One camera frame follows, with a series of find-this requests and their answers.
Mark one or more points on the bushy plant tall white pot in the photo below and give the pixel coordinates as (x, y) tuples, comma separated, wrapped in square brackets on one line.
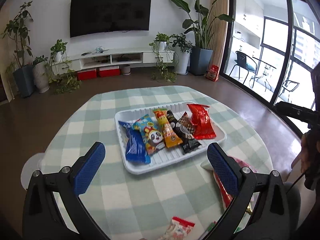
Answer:
[(182, 62)]

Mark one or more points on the large-leaf plant blue pot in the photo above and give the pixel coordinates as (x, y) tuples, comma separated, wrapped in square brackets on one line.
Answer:
[(200, 62)]

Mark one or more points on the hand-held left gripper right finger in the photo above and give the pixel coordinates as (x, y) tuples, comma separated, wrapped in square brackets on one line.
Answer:
[(223, 170)]

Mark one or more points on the red snack bag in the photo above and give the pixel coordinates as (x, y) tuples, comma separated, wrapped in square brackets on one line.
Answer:
[(202, 125)]

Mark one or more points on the red gift bag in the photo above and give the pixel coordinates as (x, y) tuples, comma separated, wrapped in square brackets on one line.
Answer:
[(213, 73)]

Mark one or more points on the white red snack packet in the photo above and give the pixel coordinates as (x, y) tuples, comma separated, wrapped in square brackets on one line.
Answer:
[(178, 230)]

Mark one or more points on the person's right hand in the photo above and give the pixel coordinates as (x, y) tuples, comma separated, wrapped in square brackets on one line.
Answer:
[(307, 155)]

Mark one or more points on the green white checkered tablecloth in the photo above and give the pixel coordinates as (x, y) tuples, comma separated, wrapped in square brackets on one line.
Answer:
[(87, 130)]

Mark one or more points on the long white pink snack packet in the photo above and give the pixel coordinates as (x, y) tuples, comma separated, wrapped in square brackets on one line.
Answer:
[(235, 161)]

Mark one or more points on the black balcony chair teal cushion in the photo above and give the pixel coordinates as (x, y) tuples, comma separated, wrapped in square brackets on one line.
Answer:
[(241, 60)]

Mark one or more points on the black set-top box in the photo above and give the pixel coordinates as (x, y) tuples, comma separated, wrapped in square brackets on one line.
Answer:
[(123, 59)]

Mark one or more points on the balcony glass table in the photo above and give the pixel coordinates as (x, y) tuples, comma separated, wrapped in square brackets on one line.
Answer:
[(265, 66)]

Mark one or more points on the black metal balcony armchair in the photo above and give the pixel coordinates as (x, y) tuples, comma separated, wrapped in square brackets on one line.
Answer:
[(290, 86)]

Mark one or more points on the white plastic tray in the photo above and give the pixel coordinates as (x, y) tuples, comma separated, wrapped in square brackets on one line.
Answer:
[(162, 160)]

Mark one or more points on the tall tree plant grey pot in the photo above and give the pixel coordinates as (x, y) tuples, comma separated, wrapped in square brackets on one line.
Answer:
[(23, 81)]

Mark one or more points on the white television cabinet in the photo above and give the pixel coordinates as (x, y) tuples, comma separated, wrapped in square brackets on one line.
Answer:
[(135, 55)]

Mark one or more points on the small plant ribbed white pot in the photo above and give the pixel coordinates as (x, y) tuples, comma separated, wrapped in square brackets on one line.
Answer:
[(41, 78)]

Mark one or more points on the panda cartoon snack packet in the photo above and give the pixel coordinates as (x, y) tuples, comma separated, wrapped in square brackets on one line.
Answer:
[(150, 137)]

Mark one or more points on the trailing vine plant white pot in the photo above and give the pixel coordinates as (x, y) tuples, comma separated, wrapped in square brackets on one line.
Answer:
[(58, 57), (162, 45)]

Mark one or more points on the blue snack packet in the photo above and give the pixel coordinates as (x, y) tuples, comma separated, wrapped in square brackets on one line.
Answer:
[(136, 147)]

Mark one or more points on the gold snack packet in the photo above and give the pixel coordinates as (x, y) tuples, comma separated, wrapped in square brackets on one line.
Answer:
[(249, 209)]

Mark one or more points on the white round stool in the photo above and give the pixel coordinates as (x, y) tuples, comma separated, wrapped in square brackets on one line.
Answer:
[(31, 170)]

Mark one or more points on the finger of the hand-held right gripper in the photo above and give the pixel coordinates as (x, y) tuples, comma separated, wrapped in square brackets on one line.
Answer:
[(297, 112)]

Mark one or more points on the black snack packet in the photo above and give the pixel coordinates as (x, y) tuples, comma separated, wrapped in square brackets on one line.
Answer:
[(190, 146)]

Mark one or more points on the black framed sliding glass door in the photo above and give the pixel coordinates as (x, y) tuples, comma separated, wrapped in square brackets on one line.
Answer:
[(275, 42)]

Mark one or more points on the red storage box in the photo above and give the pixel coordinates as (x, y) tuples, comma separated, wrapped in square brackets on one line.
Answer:
[(87, 75), (109, 72)]

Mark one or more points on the beige curtain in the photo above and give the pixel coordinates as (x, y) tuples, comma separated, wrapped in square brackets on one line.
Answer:
[(220, 35)]

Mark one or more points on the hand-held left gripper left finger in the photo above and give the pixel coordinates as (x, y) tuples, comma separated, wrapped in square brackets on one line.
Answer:
[(87, 172)]

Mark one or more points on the small grey empty pot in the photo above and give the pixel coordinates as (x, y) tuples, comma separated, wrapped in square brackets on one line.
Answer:
[(125, 70)]

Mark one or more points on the black wall television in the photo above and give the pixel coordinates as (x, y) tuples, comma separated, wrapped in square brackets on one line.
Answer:
[(110, 13)]

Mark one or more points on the green snack packet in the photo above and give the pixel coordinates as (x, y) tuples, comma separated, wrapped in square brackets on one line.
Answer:
[(211, 227)]

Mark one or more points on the orange snack packet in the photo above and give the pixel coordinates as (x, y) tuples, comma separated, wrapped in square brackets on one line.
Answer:
[(167, 130)]

